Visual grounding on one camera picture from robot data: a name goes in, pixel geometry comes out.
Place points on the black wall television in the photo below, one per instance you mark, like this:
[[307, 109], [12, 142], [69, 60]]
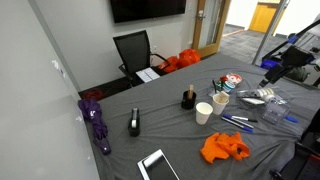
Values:
[[146, 9]]

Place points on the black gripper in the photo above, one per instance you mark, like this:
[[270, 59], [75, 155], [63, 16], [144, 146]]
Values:
[[296, 56]]

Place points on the white marker black cap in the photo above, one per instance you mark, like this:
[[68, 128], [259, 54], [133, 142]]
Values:
[[245, 118]]

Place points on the black tripod stand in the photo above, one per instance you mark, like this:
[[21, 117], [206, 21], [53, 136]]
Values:
[[293, 38]]

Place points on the white paper cup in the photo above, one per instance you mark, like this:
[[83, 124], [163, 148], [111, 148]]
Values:
[[218, 107], [203, 115]]

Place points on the container with red lid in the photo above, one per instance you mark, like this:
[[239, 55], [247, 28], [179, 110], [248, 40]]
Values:
[[234, 79]]

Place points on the clear plastic lid box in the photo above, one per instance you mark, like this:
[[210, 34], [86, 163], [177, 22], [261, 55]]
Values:
[[246, 94]]

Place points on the white paper pad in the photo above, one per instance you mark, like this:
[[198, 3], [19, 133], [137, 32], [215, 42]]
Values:
[[253, 100]]

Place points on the white paper sheet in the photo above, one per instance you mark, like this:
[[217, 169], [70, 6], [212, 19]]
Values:
[[147, 75]]

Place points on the stack of tape rolls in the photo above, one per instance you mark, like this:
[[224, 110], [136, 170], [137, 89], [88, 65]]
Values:
[[265, 93]]

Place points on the yellow wooden door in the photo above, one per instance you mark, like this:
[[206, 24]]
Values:
[[263, 16]]

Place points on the wooden door with glass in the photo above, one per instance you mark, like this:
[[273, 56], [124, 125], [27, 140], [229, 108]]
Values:
[[196, 33]]

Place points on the purple folded umbrella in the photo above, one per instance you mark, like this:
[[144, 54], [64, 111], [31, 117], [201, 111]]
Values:
[[98, 126]]

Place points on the black tablet white frame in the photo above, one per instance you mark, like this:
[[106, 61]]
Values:
[[158, 166]]

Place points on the black cup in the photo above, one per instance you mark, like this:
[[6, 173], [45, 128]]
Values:
[[188, 102]]

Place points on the small red object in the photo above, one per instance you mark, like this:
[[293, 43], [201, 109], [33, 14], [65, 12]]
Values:
[[223, 79]]

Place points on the container with blue lid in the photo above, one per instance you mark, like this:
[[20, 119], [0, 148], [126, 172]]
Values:
[[229, 86]]

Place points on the metal glass wall frame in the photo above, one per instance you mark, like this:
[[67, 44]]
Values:
[[268, 33]]

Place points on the wooden block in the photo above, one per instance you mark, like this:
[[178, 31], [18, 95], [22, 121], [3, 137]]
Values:
[[222, 96]]

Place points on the orange bag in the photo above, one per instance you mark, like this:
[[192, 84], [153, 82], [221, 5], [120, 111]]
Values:
[[189, 57], [170, 64]]

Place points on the blue marker pen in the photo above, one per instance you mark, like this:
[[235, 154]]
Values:
[[292, 119]]

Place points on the silver marker blue cap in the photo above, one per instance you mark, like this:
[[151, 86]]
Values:
[[238, 122], [240, 126]]

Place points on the black mesh office chair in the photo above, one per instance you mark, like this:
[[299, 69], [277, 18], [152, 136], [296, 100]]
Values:
[[135, 51]]

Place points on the wooden sticks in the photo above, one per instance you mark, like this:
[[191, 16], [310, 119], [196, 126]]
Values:
[[190, 90]]

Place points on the grey tablecloth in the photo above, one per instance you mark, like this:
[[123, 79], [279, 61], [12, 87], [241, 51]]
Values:
[[166, 140]]

